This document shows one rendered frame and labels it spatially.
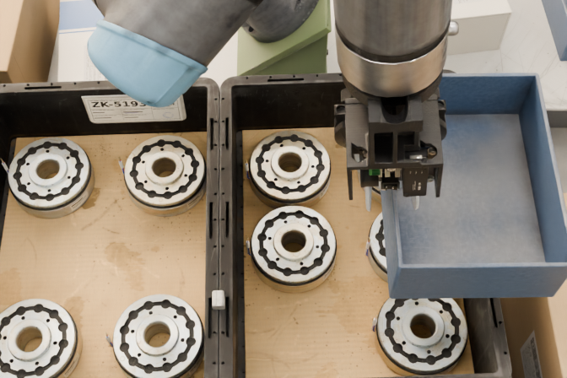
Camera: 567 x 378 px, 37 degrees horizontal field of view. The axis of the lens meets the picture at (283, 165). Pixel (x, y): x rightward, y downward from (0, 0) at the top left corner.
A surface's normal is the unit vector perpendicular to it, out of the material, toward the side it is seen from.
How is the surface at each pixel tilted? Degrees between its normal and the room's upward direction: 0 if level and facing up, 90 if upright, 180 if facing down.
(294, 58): 90
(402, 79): 89
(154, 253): 0
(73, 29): 0
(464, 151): 1
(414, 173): 90
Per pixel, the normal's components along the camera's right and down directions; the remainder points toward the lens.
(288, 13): 0.15, 0.46
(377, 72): -0.33, 0.83
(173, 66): 0.33, 0.61
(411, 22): 0.22, 0.83
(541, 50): 0.00, -0.51
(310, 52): 0.00, 0.86
